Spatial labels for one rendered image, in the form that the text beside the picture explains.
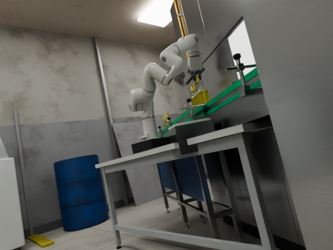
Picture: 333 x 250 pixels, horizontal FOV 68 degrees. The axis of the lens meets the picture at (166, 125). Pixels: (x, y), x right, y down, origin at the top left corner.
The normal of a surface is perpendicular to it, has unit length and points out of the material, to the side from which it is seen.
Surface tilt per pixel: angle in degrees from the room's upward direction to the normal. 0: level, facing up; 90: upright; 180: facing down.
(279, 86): 90
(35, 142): 90
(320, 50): 90
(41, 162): 90
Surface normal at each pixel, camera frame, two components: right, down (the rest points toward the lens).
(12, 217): 0.65, -0.24
